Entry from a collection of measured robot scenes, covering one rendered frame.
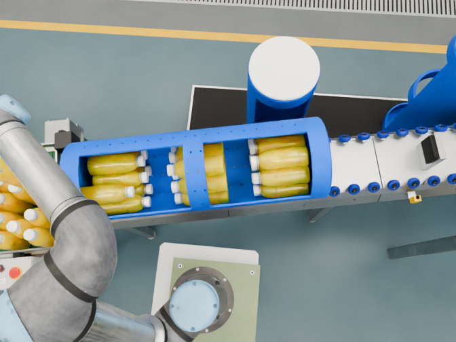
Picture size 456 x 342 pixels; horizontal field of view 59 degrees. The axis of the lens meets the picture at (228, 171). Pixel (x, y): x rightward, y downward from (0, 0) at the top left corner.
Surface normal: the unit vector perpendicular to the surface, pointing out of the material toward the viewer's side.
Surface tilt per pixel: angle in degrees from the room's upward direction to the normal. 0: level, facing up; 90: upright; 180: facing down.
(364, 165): 0
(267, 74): 0
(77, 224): 20
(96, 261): 44
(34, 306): 9
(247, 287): 1
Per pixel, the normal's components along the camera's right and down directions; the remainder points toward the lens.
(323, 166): 0.01, 0.24
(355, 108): -0.04, -0.25
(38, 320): 0.33, 0.15
